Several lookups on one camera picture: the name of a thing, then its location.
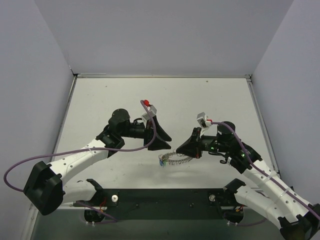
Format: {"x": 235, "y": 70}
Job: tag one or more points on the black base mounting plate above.
{"x": 163, "y": 204}

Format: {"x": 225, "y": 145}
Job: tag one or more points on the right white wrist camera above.
{"x": 204, "y": 122}

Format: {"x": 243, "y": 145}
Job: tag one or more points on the large metal keyring with loops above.
{"x": 174, "y": 158}

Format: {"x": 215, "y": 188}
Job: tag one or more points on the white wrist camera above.
{"x": 204, "y": 122}
{"x": 150, "y": 111}

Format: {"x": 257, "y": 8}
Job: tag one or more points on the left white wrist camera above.
{"x": 150, "y": 111}

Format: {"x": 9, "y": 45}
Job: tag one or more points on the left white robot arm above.
{"x": 46, "y": 186}

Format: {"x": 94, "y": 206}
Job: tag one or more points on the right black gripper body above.
{"x": 196, "y": 143}

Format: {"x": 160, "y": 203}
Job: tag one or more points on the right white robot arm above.
{"x": 295, "y": 217}

